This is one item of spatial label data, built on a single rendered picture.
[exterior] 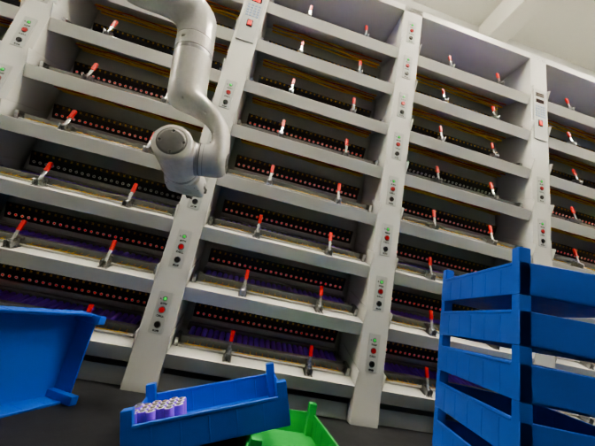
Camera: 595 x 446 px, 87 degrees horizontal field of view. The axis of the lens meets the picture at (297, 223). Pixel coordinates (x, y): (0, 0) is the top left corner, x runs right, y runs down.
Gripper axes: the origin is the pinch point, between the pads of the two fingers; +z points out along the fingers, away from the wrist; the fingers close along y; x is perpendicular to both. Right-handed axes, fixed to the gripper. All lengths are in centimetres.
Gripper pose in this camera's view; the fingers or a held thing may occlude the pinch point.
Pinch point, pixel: (189, 192)
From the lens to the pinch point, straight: 100.5
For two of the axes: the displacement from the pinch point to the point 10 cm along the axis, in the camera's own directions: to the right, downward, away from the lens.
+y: 9.6, 2.4, 1.4
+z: -2.0, 2.4, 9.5
